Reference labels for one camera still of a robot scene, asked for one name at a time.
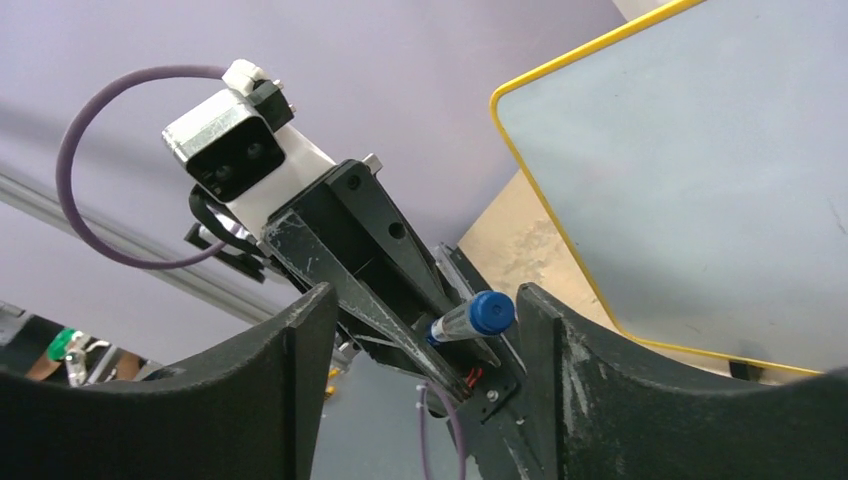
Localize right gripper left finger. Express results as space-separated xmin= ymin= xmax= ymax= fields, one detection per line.
xmin=1 ymin=283 xmax=338 ymax=479

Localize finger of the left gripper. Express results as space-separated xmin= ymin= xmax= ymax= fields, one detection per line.
xmin=324 ymin=158 xmax=505 ymax=369
xmin=262 ymin=210 xmax=470 ymax=403

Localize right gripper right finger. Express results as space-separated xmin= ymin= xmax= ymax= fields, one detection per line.
xmin=517 ymin=283 xmax=847 ymax=479

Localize blue marker cap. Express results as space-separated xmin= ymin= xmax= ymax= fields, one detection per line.
xmin=468 ymin=290 xmax=516 ymax=336

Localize yellow framed whiteboard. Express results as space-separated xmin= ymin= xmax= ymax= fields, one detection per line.
xmin=490 ymin=1 xmax=847 ymax=373

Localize whiteboard marker pen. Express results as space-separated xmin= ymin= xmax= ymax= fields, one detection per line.
xmin=425 ymin=306 xmax=477 ymax=346

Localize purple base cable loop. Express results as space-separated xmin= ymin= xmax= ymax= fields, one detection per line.
xmin=415 ymin=380 xmax=468 ymax=480

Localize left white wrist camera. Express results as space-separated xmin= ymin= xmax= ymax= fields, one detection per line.
xmin=162 ymin=59 xmax=336 ymax=235

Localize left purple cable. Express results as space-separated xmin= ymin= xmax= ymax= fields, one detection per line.
xmin=54 ymin=64 xmax=246 ymax=271

